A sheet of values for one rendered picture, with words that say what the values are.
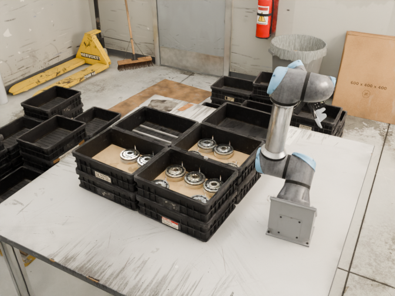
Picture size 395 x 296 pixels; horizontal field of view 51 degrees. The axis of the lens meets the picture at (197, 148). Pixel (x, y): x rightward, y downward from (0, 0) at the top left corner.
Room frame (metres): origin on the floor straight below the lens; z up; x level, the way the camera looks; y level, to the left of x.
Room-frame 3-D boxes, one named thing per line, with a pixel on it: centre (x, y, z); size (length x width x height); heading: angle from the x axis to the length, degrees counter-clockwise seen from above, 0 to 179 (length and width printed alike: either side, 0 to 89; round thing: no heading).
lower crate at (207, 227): (1.53, 0.05, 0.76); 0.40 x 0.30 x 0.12; 58
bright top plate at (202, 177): (1.59, 0.01, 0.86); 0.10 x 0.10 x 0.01
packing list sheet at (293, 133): (2.30, -0.49, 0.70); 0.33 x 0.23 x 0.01; 62
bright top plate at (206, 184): (1.53, -0.08, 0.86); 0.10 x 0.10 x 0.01
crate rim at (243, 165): (1.79, -0.11, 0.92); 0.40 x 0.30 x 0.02; 58
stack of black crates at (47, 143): (2.52, 1.03, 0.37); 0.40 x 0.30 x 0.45; 152
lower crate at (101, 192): (1.75, 0.39, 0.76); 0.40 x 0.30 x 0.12; 58
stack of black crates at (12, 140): (2.70, 1.38, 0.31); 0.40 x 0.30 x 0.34; 152
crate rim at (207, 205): (1.53, 0.05, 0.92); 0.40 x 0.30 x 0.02; 58
